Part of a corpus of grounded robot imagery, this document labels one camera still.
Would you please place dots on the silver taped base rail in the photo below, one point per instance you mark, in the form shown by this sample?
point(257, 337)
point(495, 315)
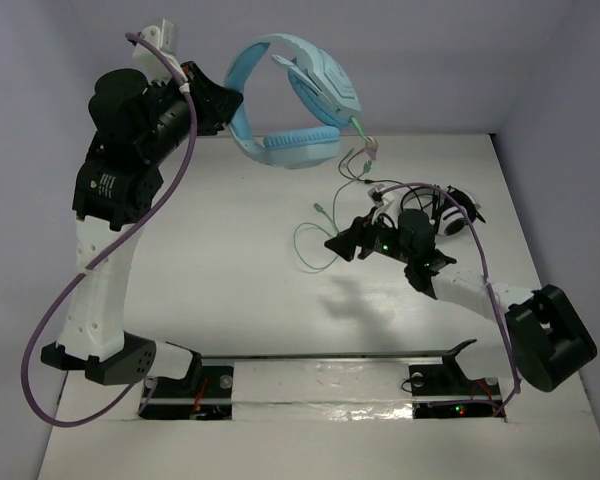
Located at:
point(332, 387)

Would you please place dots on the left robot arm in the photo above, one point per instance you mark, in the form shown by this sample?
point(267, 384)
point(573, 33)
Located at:
point(139, 123)

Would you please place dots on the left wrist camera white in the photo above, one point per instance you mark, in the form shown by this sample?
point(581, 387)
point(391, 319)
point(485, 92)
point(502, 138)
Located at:
point(162, 34)

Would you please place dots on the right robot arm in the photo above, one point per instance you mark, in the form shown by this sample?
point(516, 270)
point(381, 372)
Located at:
point(544, 336)

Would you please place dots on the light blue headphones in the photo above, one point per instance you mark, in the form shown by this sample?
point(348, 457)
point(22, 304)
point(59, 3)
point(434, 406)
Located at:
point(321, 85)

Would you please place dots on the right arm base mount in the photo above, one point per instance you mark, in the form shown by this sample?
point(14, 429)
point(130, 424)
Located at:
point(443, 391)

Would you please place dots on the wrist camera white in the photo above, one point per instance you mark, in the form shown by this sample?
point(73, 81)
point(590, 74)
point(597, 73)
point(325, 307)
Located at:
point(388, 204)
point(162, 34)

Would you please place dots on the black white headphones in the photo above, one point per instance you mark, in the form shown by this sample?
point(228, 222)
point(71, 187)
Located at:
point(450, 212)

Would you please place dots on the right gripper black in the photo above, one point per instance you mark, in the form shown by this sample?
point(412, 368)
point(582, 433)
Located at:
point(360, 234)

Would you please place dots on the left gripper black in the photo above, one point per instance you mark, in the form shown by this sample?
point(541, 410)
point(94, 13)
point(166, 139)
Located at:
point(200, 100)

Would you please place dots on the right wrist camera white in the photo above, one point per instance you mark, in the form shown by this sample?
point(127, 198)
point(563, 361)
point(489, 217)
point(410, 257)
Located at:
point(388, 204)

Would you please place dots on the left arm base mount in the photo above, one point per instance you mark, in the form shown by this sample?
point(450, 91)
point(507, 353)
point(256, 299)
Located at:
point(204, 395)

